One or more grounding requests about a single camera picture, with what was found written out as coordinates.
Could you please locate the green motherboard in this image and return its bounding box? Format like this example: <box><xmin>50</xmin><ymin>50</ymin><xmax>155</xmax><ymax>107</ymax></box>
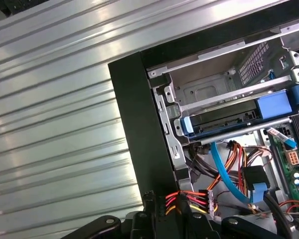
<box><xmin>268</xmin><ymin>44</ymin><xmax>299</xmax><ymax>239</ymax></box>

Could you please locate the red yellow power wire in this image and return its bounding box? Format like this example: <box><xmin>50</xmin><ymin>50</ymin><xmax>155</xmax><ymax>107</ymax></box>
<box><xmin>164</xmin><ymin>139</ymin><xmax>249</xmax><ymax>216</ymax></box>

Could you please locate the black cable bundle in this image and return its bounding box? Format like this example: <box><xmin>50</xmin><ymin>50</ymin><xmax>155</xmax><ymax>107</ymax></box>
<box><xmin>263</xmin><ymin>191</ymin><xmax>299</xmax><ymax>239</ymax></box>

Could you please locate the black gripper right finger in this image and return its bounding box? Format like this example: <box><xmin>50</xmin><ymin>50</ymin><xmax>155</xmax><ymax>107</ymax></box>
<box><xmin>178</xmin><ymin>193</ymin><xmax>281</xmax><ymax>239</ymax></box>

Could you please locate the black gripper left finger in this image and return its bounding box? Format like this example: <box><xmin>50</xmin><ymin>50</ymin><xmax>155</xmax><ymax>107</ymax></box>
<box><xmin>69</xmin><ymin>190</ymin><xmax>165</xmax><ymax>239</ymax></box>

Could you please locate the black PC case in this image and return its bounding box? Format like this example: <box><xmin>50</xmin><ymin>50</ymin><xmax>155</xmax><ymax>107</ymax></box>
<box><xmin>107</xmin><ymin>0</ymin><xmax>299</xmax><ymax>239</ymax></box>

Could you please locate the blue wire with white label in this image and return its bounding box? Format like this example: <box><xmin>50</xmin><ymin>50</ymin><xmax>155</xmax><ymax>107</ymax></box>
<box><xmin>266</xmin><ymin>126</ymin><xmax>298</xmax><ymax>150</ymax></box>

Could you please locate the peach board connector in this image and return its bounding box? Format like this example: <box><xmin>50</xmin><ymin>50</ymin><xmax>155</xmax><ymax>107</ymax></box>
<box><xmin>286</xmin><ymin>152</ymin><xmax>299</xmax><ymax>165</ymax></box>

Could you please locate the blue SATA wire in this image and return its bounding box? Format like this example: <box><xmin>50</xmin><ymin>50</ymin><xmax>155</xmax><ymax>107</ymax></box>
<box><xmin>209</xmin><ymin>140</ymin><xmax>269</xmax><ymax>206</ymax></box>

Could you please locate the hard disk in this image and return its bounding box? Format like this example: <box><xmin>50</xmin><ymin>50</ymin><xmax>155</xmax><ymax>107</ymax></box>
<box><xmin>179</xmin><ymin>84</ymin><xmax>299</xmax><ymax>138</ymax></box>

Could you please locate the grey disk bay cage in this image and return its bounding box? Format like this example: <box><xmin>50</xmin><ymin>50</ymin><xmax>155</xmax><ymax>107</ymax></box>
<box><xmin>147</xmin><ymin>24</ymin><xmax>299</xmax><ymax>185</ymax></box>

